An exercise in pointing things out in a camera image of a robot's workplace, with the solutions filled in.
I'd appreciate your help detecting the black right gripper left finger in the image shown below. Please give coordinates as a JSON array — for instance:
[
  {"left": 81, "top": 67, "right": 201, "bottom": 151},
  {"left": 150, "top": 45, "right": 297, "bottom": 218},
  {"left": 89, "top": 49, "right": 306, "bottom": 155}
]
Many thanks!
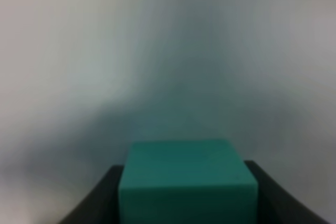
[{"left": 60, "top": 165, "right": 124, "bottom": 224}]

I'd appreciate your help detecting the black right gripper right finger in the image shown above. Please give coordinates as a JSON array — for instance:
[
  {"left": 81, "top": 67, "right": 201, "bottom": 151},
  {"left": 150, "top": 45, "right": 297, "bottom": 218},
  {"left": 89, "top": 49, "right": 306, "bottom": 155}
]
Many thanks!
[{"left": 245, "top": 161, "right": 328, "bottom": 224}]

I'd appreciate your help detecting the green block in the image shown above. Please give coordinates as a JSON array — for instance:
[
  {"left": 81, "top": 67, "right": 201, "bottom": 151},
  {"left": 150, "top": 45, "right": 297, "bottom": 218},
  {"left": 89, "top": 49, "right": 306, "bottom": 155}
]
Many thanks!
[{"left": 118, "top": 140, "right": 258, "bottom": 223}]

